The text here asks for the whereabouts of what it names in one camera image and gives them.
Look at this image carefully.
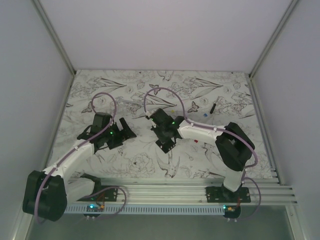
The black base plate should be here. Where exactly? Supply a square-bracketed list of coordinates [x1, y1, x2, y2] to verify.
[77, 185, 119, 202]
[205, 186, 251, 203]

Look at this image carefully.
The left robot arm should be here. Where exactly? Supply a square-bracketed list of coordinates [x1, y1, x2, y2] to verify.
[22, 112, 136, 222]

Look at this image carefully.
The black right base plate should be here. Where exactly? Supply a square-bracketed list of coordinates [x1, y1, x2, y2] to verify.
[205, 186, 251, 203]

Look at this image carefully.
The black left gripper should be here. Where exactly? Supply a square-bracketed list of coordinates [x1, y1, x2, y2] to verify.
[102, 118, 136, 150]

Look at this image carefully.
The controller board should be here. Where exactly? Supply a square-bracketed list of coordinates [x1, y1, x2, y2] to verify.
[223, 205, 241, 222]
[83, 203, 105, 220]

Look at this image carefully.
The black handled screwdriver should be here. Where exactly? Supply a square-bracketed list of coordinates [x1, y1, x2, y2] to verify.
[209, 96, 220, 115]

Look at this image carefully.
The right controller board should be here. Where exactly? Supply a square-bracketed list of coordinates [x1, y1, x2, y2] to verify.
[223, 205, 241, 222]

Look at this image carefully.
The left controller board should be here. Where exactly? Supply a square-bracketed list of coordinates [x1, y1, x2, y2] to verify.
[83, 203, 105, 220]

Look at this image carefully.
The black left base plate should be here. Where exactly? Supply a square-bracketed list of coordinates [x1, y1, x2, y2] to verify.
[77, 185, 119, 202]

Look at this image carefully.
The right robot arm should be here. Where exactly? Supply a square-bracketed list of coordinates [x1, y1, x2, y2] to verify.
[146, 108, 255, 203]

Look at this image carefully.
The slotted cable duct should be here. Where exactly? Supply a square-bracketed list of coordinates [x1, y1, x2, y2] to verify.
[64, 203, 225, 216]

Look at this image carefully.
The black fuse box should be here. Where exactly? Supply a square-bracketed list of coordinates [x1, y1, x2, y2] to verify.
[155, 139, 176, 154]

